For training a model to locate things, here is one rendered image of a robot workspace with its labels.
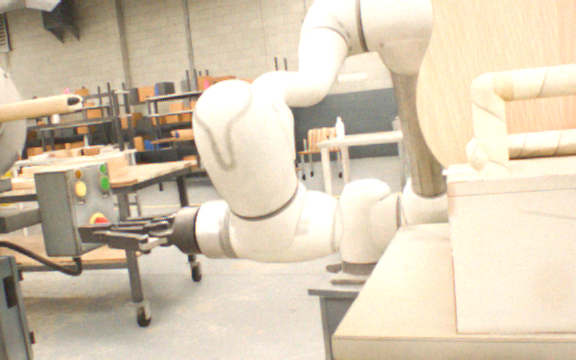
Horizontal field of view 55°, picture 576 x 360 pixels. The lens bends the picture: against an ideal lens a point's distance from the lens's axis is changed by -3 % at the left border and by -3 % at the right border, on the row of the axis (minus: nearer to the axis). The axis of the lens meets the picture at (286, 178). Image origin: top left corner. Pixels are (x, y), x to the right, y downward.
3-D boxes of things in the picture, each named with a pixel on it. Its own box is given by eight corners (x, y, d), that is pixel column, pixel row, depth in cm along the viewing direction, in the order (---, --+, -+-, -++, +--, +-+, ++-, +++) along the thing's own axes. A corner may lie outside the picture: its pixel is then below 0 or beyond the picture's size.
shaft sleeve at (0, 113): (-5, 125, 104) (-13, 110, 103) (6, 117, 107) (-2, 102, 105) (70, 115, 98) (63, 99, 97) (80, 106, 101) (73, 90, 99)
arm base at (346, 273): (339, 265, 178) (337, 247, 177) (409, 266, 168) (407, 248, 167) (315, 283, 162) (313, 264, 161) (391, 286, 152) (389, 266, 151)
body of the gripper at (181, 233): (199, 264, 85) (146, 264, 88) (222, 241, 92) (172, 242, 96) (188, 216, 83) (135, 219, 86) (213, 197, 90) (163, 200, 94)
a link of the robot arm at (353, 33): (289, 24, 114) (356, 13, 109) (303, -18, 126) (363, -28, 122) (305, 77, 122) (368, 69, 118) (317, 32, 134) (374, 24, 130)
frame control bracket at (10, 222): (-6, 234, 122) (-9, 216, 121) (53, 216, 139) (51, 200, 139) (7, 234, 120) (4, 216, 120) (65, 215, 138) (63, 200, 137)
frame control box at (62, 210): (-12, 287, 131) (-31, 180, 128) (51, 262, 151) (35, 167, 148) (70, 289, 123) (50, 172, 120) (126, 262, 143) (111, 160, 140)
